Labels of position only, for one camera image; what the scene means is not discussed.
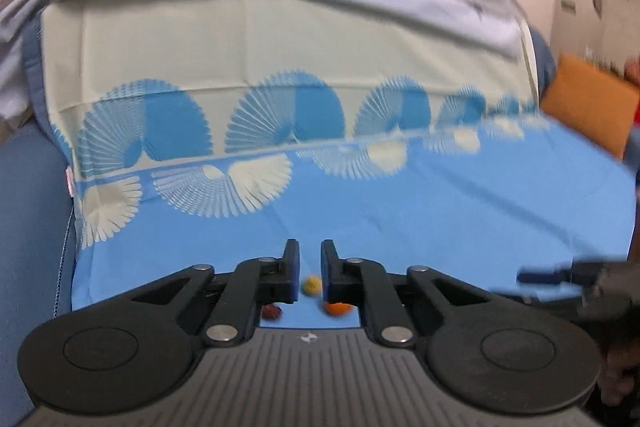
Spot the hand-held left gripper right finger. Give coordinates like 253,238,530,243
321,239,494,349

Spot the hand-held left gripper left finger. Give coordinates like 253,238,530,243
131,239,302,349

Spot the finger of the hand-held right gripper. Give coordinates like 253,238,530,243
517,260,603,288

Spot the blue fan-print cloth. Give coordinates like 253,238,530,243
39,0,639,328

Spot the orange cushion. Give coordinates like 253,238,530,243
542,53,640,160

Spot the red cloth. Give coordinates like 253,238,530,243
625,59,640,125

